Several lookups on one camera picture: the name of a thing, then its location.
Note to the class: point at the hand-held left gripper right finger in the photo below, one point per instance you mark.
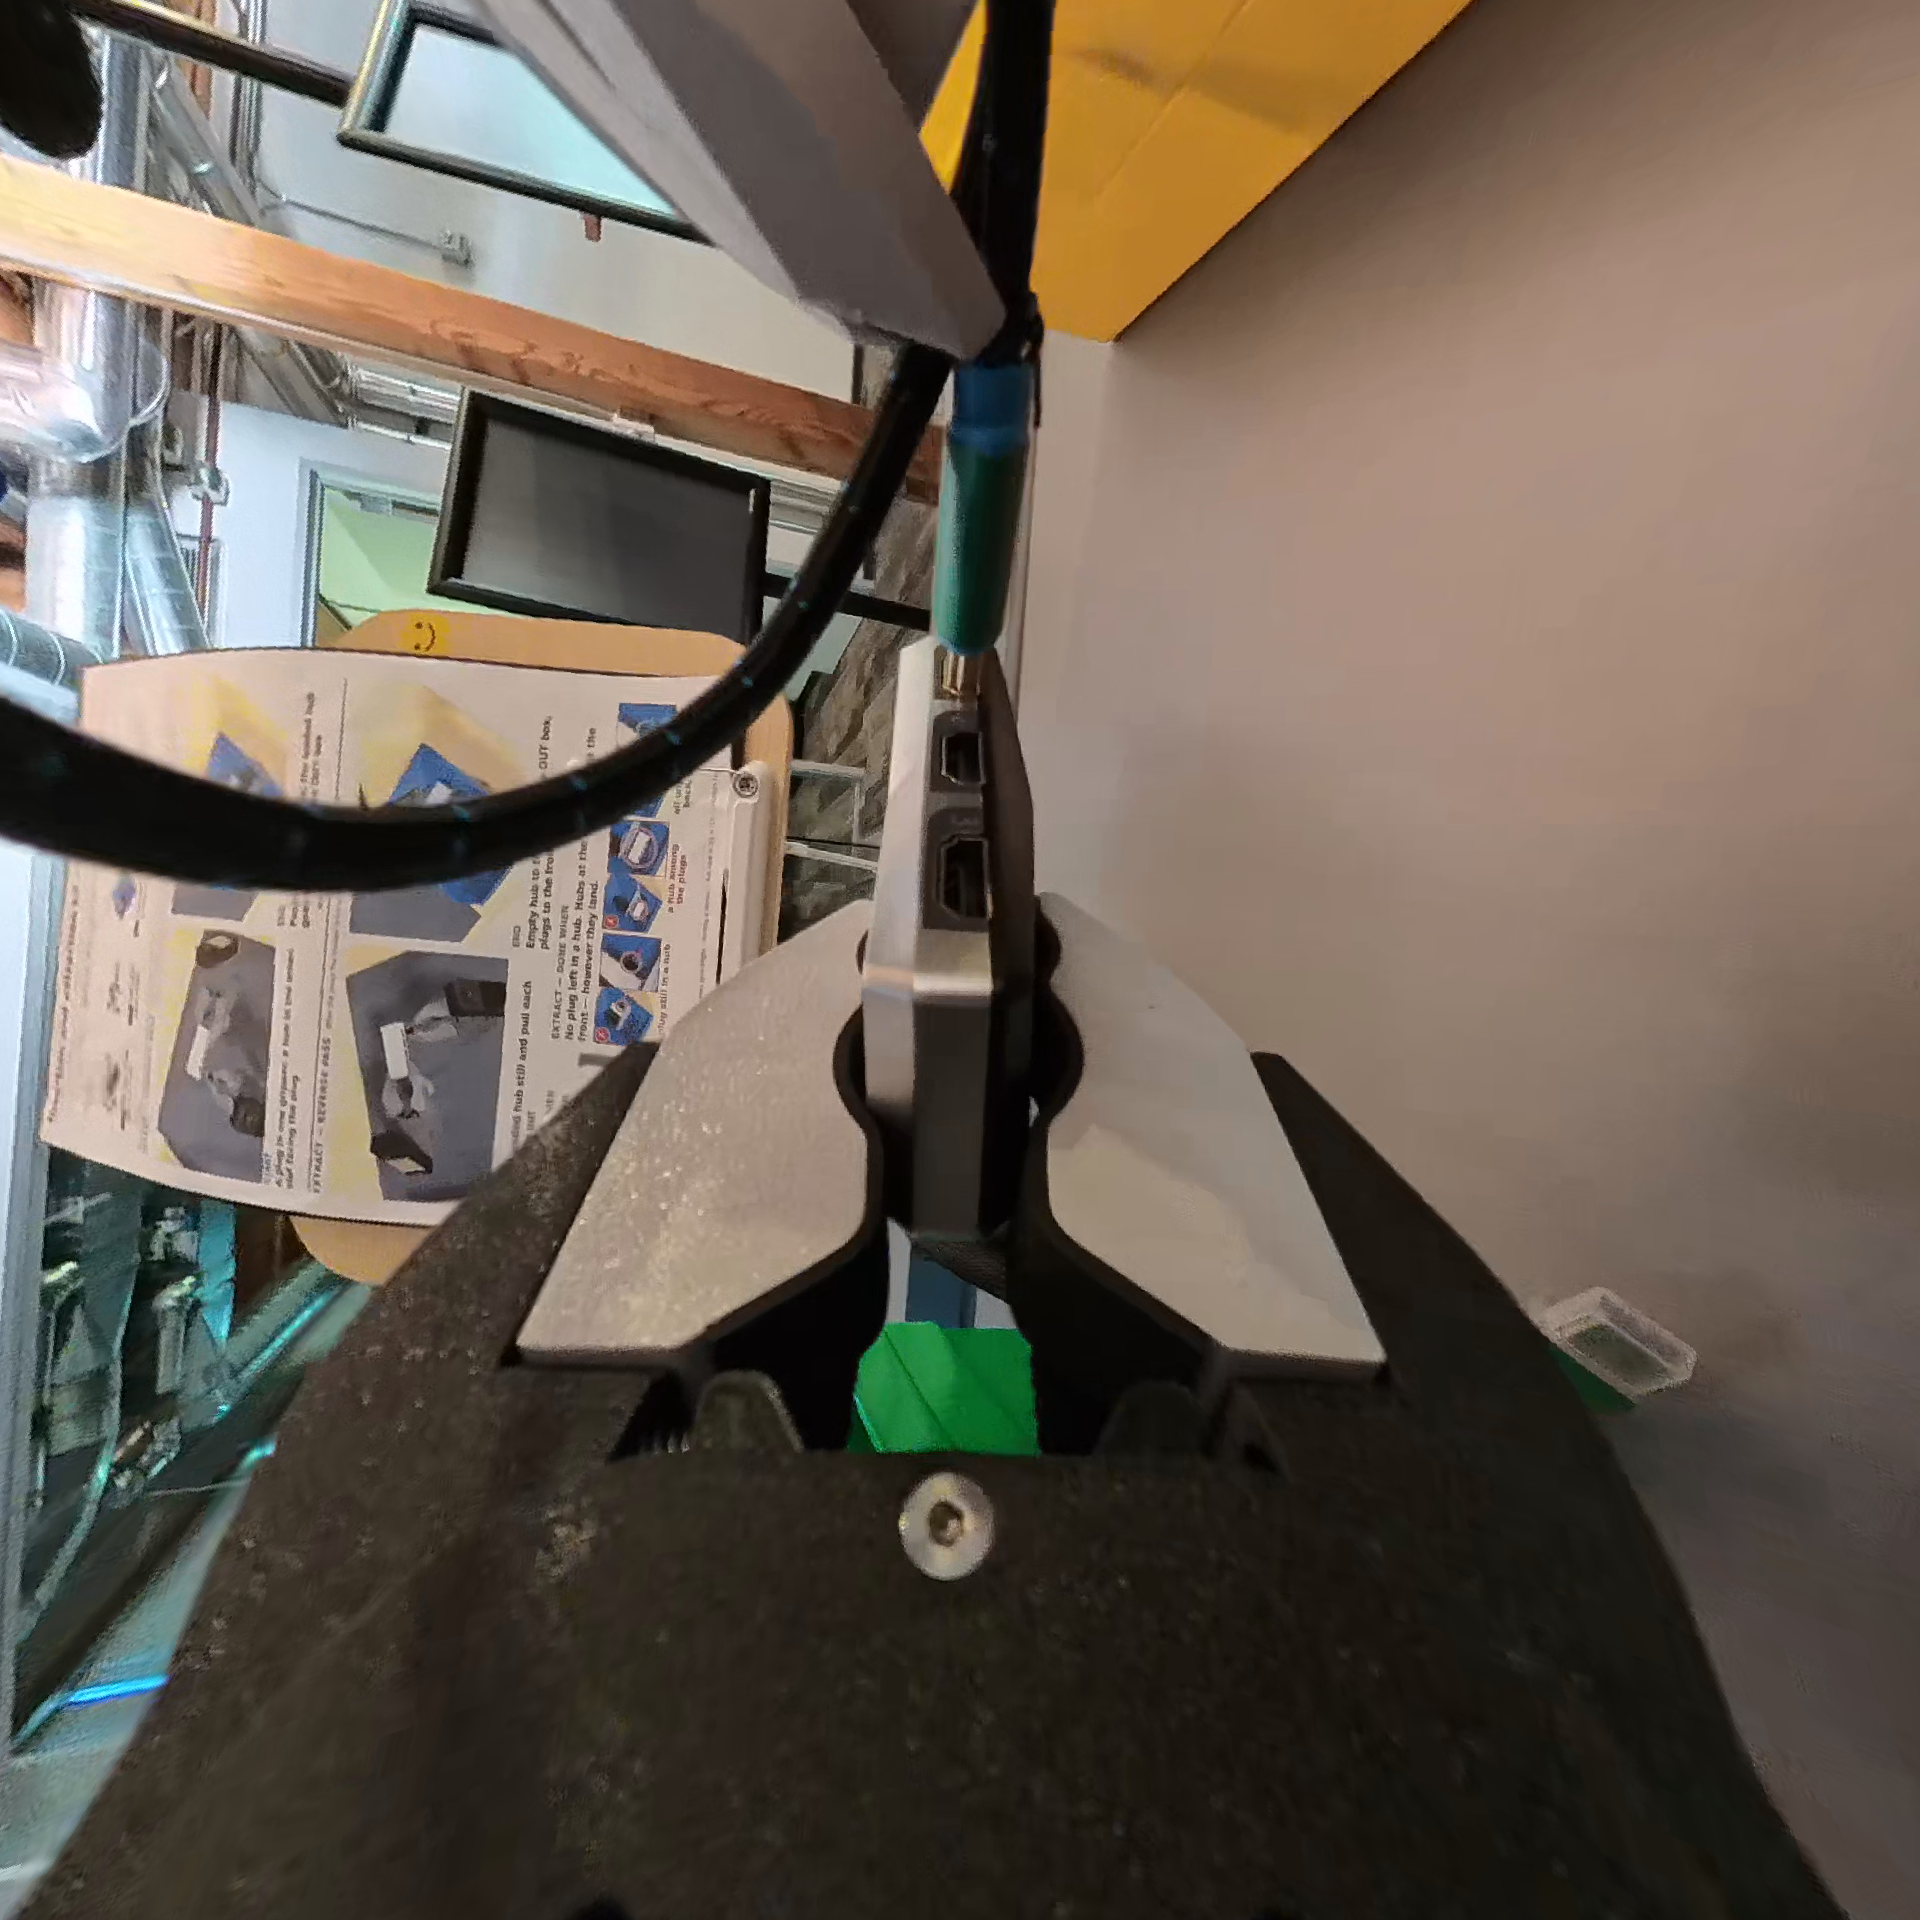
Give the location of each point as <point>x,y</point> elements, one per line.
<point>1200,1200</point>

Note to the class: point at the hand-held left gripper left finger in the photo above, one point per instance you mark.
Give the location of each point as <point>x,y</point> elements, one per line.
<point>706,1200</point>

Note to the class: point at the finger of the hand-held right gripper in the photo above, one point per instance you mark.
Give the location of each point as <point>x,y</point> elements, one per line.
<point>781,152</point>

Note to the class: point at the silver port hub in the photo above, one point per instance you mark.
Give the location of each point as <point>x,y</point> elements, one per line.
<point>951,1052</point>

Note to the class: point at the green plastic bin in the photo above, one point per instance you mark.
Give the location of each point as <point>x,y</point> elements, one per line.
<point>947,1394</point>

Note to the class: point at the yellow plastic bin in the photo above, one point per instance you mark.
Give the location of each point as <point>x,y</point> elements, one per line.
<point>1200,152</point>

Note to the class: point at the printed instruction sheet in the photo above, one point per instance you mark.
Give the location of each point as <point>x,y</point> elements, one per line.
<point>333,960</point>

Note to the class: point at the instruction sheet on stand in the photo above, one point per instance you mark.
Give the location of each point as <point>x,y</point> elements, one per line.
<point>766,749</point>

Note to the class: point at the yellow smiley sticker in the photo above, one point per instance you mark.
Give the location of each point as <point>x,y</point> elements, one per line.
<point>423,634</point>

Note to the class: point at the silver ventilation duct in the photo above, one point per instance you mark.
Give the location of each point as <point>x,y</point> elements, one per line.
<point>91,451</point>

